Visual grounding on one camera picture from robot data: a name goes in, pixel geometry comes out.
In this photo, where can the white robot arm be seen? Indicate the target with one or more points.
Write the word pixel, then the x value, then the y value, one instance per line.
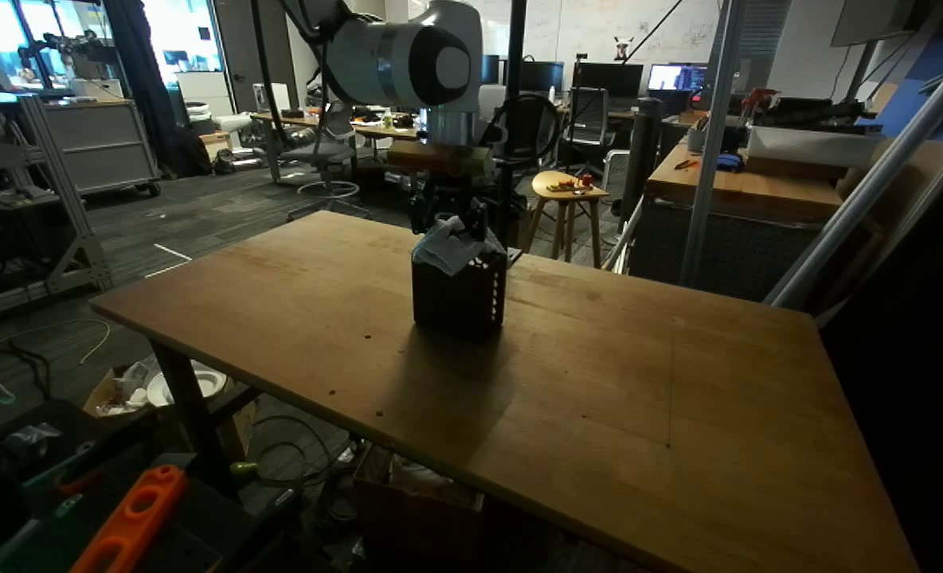
pixel 387 66

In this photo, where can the silver upright metal pole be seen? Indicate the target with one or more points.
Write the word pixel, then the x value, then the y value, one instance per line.
pixel 709 139

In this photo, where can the white terry towel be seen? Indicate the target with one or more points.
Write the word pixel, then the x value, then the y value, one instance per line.
pixel 446 245

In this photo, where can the black office chair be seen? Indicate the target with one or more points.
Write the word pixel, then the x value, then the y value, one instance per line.
pixel 586 116

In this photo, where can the wooden office desk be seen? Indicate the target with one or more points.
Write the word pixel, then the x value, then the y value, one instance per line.
pixel 371 131

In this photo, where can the small open cardboard box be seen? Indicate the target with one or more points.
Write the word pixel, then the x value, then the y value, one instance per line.
pixel 108 395

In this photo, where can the round wooden stool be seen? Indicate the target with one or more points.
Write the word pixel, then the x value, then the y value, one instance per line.
pixel 569 185

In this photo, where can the wide dark computer monitor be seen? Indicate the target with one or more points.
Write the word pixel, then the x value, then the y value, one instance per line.
pixel 605 82

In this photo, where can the black vertical stand pole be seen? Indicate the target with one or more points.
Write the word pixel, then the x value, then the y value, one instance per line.
pixel 515 42

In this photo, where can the thick silver slanted pole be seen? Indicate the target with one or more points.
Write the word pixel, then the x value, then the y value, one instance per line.
pixel 875 174

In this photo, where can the lit computer monitor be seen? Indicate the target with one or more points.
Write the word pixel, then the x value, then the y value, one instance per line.
pixel 678 78

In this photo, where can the wooden top workbench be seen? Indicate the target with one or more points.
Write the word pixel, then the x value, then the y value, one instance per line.
pixel 742 194

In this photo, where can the grey drawer cabinet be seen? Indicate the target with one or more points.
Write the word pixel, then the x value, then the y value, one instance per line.
pixel 98 145

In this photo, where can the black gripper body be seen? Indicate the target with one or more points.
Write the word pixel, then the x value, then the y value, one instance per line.
pixel 453 194

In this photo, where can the black perforated box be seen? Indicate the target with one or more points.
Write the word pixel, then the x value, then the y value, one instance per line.
pixel 457 303

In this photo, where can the grey office chair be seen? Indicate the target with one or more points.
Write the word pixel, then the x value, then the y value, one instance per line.
pixel 336 139

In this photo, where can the white bucket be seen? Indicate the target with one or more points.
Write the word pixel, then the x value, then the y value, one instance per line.
pixel 207 381

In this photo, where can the large brown cardboard box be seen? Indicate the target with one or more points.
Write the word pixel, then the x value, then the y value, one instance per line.
pixel 418 514

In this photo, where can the white tray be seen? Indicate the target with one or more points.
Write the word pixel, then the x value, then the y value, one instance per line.
pixel 809 149

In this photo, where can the thin silver slanted pole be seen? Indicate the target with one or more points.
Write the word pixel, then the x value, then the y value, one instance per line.
pixel 904 218

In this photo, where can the grey metal shelf rack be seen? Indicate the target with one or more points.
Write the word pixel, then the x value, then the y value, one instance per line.
pixel 27 212

